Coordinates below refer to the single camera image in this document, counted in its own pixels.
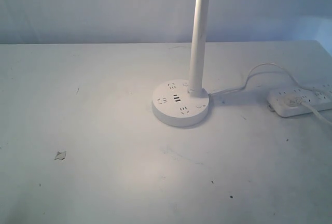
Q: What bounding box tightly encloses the white desk lamp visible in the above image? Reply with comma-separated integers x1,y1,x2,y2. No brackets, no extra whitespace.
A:
151,0,210,128

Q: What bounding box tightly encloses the white power strip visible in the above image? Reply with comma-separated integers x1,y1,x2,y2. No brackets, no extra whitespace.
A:
267,83,331,118

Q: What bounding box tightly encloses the white plug in strip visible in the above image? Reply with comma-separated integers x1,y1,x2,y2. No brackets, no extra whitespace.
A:
284,96,331,126

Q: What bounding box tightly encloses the white power cable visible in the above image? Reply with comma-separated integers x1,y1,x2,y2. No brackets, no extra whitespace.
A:
207,63,299,97

